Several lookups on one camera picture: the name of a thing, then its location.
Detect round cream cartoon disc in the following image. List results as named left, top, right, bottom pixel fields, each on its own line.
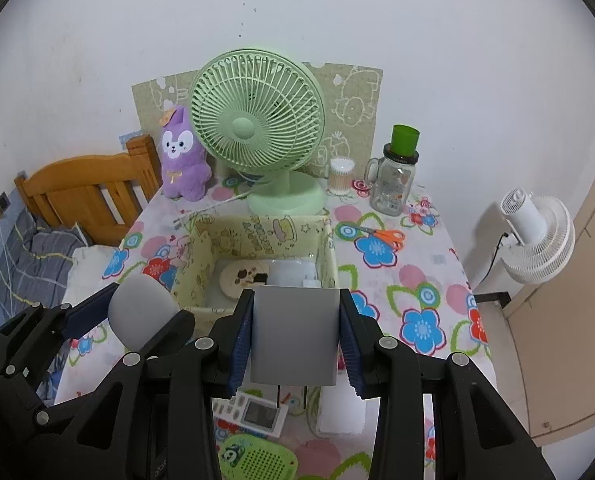
left=219, top=260, right=273, bottom=300

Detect grey plaid blanket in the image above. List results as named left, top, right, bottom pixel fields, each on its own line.
left=0, top=210, right=86, bottom=318

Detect purple plush rabbit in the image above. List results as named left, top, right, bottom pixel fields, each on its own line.
left=158, top=106, right=212, bottom=202

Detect clear cotton swab container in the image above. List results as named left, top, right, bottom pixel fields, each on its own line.
left=328, top=157, right=355, bottom=196

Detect beige wooden door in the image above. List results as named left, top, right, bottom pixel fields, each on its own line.
left=497, top=95, right=595, bottom=448

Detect white round case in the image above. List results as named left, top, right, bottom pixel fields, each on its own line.
left=108, top=275, right=178, bottom=351

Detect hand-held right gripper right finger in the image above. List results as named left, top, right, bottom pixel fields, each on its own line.
left=339, top=290, right=553, bottom=480

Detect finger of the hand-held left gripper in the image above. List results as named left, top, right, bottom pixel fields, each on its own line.
left=0, top=283, right=122, bottom=377
left=32, top=310, right=196, bottom=426

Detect grey-white power adapter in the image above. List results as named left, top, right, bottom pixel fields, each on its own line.
left=250, top=285, right=341, bottom=408

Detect floral tablecloth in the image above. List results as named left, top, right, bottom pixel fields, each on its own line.
left=52, top=175, right=493, bottom=480

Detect green table fan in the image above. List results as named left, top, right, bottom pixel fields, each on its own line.
left=189, top=49, right=327, bottom=231

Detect green panda speaker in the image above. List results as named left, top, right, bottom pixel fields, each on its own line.
left=219, top=434, right=299, bottom=480

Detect white rectangular box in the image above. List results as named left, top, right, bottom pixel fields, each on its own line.
left=317, top=387, right=367, bottom=436

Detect blue patterned bedsheet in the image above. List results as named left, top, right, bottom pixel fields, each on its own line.
left=42, top=342, right=78, bottom=401

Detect white remote control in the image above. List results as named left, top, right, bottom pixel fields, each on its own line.
left=212, top=392, right=288, bottom=433

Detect yellow cartoon-print box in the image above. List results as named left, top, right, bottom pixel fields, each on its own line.
left=170, top=214, right=339, bottom=321

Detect glass jar with green lid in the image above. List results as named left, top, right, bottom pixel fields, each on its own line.
left=364, top=124, right=421, bottom=218

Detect black fan cable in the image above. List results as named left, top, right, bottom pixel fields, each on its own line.
left=480, top=232, right=508, bottom=283

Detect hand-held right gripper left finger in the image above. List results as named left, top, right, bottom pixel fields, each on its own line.
left=40, top=289, right=256, bottom=480

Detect white fan cable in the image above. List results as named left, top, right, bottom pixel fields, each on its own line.
left=175, top=191, right=256, bottom=228

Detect white standing fan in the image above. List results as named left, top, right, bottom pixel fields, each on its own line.
left=500, top=188, right=577, bottom=286

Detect white pillow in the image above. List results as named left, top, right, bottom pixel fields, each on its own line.
left=62, top=246, right=128, bottom=306

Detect wooden bed headboard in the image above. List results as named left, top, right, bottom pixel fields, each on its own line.
left=14, top=134, right=162, bottom=247

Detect orange-handled scissors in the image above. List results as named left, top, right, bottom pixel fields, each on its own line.
left=338, top=222, right=407, bottom=251

